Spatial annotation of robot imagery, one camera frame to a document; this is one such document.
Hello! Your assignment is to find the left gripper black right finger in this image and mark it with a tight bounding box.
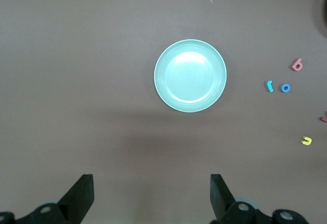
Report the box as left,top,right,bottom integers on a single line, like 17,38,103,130
210,174,309,224

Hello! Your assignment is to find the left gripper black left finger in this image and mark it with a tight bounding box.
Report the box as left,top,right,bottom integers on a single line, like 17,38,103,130
0,174,95,224

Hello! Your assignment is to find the pink foam letter q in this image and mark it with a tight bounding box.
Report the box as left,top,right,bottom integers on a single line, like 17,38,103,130
291,58,304,72

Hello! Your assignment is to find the brown paper table cover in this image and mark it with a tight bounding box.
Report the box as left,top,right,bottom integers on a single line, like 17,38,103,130
0,0,327,224

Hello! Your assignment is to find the green plate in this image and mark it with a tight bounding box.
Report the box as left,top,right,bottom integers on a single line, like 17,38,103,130
153,39,227,113

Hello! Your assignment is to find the blue plate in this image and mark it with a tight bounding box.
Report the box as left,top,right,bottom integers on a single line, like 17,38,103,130
320,0,327,29

